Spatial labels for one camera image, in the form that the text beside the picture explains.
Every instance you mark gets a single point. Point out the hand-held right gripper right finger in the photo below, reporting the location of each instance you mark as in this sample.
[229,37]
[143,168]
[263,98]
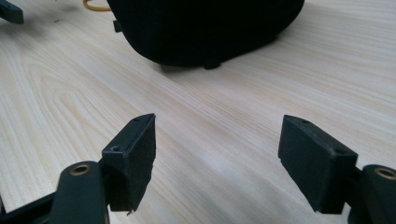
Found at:
[314,161]

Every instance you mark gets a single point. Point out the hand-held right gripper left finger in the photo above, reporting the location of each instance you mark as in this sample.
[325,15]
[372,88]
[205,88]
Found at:
[129,165]

